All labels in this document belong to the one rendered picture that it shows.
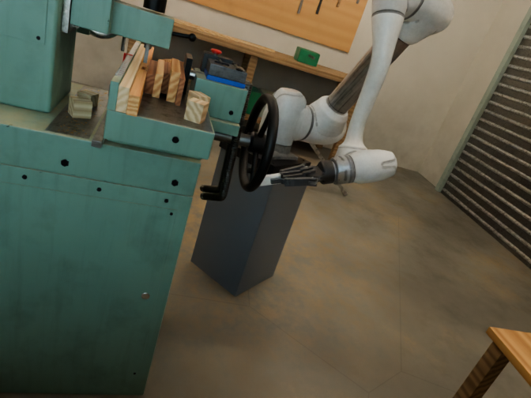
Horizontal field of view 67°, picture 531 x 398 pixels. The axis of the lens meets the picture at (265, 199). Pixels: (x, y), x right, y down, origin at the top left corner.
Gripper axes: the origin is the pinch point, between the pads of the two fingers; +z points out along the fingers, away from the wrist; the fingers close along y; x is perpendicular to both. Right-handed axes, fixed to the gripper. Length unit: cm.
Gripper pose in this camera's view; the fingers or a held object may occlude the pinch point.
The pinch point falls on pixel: (269, 179)
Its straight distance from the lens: 123.6
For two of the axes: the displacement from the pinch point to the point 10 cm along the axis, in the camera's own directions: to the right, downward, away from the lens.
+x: 0.5, 8.8, 4.8
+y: 2.0, 4.6, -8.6
